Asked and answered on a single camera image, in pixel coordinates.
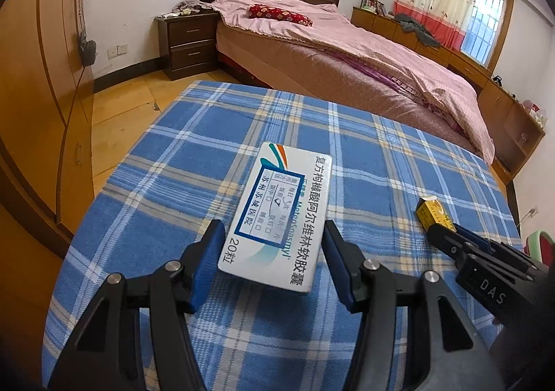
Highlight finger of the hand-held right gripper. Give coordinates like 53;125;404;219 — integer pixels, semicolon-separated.
427;224;478;264
453;224;544;283

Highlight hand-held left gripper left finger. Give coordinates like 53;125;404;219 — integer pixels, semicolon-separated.
48;220;226;391

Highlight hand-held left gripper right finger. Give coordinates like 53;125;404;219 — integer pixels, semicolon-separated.
323;220;499;391

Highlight yellow small box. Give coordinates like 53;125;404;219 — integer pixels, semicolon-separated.
415;196;456;232

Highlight red trash bin green rim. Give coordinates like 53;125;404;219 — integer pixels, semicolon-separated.
524;230;555;264

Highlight white medicine box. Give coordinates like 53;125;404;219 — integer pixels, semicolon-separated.
217;142;334;294

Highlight blue plaid table cloth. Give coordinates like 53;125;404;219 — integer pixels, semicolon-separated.
41;80;523;391

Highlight long wooden cabinet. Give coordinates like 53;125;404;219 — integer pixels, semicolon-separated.
350;6;546;184

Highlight small bottles on cabinet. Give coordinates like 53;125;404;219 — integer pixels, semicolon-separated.
522;100;547;123

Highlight wooden bed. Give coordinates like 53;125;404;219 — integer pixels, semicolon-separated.
214;0;495;166

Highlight window with grille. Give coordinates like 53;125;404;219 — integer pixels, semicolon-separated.
460;0;514;71

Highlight grey clothes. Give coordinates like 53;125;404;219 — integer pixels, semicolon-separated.
394;13;441;47

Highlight bed with pink bedspread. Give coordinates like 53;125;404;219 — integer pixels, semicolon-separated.
211;0;495;164

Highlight dark wooden nightstand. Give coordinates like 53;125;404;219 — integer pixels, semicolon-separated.
155;12;222;80

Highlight grey hanging bag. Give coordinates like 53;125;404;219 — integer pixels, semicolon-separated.
77;29;97;68

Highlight wooden wardrobe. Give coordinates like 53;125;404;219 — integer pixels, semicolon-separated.
0;0;96;374

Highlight crumpled cloth on nightstand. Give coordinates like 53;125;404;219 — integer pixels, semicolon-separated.
171;0;215;17

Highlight red floral pillow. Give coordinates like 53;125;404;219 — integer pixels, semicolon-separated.
248;3;314;27

